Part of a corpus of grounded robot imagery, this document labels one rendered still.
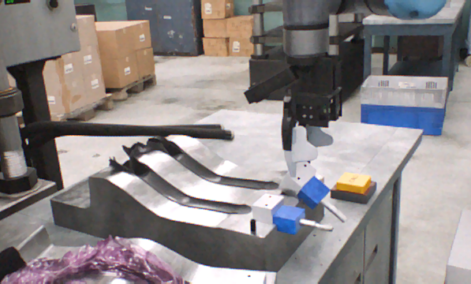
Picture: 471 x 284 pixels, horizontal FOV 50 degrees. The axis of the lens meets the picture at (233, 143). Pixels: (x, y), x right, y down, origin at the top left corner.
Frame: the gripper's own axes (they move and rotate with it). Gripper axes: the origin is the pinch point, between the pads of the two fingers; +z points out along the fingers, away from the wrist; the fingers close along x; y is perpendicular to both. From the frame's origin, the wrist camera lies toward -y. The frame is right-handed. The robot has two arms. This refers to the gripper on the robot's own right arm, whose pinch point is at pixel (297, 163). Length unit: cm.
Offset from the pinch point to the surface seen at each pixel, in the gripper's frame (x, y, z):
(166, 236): -17.6, -17.9, 9.9
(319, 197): -1.7, 4.8, 5.2
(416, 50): 557, -89, 78
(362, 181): 20.3, 6.1, 10.9
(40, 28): 18, -85, -22
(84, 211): -17.6, -38.2, 9.2
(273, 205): -12.0, 0.8, 2.8
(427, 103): 301, -29, 71
